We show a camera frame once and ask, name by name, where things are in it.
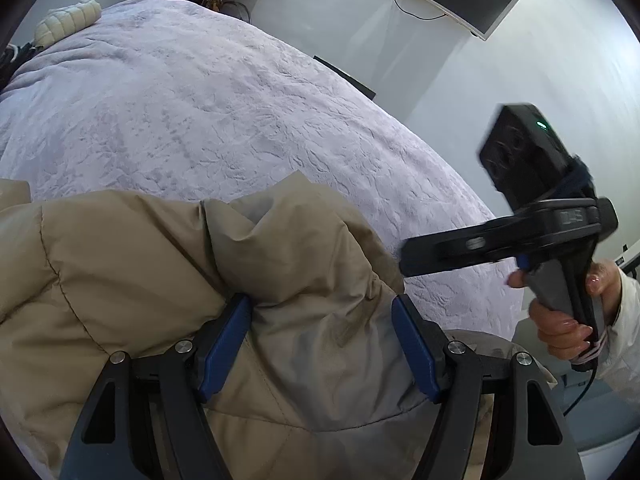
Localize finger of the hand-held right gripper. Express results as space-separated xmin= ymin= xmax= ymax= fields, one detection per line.
xmin=400 ymin=206 xmax=540 ymax=278

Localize tangled cables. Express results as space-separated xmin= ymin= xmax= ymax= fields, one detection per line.
xmin=206 ymin=0 xmax=252 ymax=23

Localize cream knitted pillow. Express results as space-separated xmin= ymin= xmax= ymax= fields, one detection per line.
xmin=32 ymin=0 xmax=102 ymax=51

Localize tan puffer jacket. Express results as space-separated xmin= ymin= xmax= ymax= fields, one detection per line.
xmin=0 ymin=171 xmax=558 ymax=480

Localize person's right forearm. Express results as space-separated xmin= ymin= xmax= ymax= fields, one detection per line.
xmin=595 ymin=265 xmax=640 ymax=401

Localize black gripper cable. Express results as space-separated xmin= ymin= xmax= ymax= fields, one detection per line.
xmin=564 ymin=366 xmax=599 ymax=417

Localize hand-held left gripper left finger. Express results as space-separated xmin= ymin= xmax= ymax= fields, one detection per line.
xmin=60 ymin=294 xmax=252 ymax=480

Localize person's right hand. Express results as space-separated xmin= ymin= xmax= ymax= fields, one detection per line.
xmin=509 ymin=259 xmax=623 ymax=363

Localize black television cable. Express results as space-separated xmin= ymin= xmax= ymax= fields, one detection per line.
xmin=390 ymin=0 xmax=447 ymax=21

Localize lavender plush blanket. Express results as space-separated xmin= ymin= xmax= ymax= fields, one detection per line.
xmin=0 ymin=0 xmax=526 ymax=480

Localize dark cloth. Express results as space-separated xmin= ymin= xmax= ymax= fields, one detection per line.
xmin=0 ymin=42 xmax=40 ymax=93

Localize black flat board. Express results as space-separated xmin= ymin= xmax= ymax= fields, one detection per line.
xmin=313 ymin=55 xmax=377 ymax=101

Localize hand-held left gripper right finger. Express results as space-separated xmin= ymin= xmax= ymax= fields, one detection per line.
xmin=391 ymin=294 xmax=583 ymax=480

